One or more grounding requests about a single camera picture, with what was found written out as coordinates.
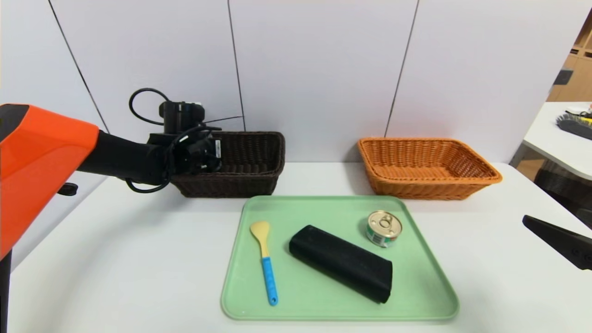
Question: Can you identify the small dark grey box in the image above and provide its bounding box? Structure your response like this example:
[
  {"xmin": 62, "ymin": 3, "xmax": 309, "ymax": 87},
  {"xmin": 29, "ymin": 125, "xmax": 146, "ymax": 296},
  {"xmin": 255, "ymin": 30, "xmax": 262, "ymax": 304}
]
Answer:
[{"xmin": 551, "ymin": 68, "xmax": 573, "ymax": 86}]

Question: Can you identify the orange wicker basket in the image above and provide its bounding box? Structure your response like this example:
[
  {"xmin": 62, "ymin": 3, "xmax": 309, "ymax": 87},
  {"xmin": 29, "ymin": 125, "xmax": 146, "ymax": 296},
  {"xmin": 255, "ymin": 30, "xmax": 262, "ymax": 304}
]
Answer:
[{"xmin": 357, "ymin": 137, "xmax": 503, "ymax": 201}]

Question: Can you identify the light green plastic tray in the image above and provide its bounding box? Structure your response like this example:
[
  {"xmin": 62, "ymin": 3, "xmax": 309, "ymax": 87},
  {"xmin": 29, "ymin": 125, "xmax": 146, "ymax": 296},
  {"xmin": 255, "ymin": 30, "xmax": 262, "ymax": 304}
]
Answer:
[{"xmin": 221, "ymin": 195, "xmax": 459, "ymax": 321}]

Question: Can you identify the wooden spoon with blue handle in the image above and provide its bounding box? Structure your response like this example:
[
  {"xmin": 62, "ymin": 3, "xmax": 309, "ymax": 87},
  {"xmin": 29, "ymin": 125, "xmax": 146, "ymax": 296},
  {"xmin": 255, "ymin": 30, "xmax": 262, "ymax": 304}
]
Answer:
[{"xmin": 250, "ymin": 221, "xmax": 279, "ymax": 306}]

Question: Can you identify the dark woven bin under table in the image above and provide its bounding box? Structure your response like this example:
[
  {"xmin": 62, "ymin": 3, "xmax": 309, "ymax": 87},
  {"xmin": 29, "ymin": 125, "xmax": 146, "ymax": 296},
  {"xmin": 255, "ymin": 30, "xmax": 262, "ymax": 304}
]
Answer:
[{"xmin": 534, "ymin": 161, "xmax": 592, "ymax": 229}]

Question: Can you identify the light wooden shelf unit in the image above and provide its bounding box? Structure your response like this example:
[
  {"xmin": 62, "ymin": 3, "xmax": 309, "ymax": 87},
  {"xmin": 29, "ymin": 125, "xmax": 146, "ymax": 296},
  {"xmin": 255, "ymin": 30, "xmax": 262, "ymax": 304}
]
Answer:
[{"xmin": 545, "ymin": 6, "xmax": 592, "ymax": 103}]

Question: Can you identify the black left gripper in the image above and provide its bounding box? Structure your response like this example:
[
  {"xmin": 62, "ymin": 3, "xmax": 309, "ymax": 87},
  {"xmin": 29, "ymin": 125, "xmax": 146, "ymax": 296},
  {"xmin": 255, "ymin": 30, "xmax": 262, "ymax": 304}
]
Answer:
[{"xmin": 192, "ymin": 136, "xmax": 222, "ymax": 173}]

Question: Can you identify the dark brown wicker basket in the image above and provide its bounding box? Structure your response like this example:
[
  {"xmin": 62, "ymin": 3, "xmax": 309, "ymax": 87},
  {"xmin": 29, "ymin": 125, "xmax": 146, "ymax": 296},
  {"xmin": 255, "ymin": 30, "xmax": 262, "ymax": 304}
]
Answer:
[{"xmin": 169, "ymin": 131, "xmax": 286, "ymax": 198}]

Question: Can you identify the black bristle brush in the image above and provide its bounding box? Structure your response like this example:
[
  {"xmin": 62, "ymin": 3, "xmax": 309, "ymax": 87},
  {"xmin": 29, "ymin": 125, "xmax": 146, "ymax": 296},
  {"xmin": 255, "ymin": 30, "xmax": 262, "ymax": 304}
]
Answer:
[{"xmin": 555, "ymin": 113, "xmax": 592, "ymax": 141}]

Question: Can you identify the small tin can with pull-tab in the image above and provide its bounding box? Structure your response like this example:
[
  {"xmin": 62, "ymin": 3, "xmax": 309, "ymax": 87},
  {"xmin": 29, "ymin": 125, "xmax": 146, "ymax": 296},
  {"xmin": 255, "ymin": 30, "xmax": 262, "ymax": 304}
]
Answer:
[{"xmin": 365, "ymin": 210, "xmax": 403, "ymax": 248}]

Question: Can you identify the white side table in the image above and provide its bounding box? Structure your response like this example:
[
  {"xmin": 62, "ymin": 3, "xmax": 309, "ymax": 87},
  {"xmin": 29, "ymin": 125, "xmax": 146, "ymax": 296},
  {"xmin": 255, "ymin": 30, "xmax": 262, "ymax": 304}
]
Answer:
[{"xmin": 509, "ymin": 102, "xmax": 592, "ymax": 181}]

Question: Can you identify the black smooth camera cable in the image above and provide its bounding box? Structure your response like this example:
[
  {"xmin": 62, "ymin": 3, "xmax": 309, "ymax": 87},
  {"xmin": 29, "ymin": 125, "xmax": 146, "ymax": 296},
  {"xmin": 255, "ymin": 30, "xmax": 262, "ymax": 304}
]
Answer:
[{"xmin": 126, "ymin": 88, "xmax": 222, "ymax": 194}]

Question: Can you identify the black rectangular soft case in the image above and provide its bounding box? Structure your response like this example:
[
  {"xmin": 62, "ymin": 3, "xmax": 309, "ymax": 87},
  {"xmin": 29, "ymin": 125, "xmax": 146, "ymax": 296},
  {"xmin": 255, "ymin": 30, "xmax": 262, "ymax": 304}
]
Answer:
[{"xmin": 289, "ymin": 225, "xmax": 393, "ymax": 304}]

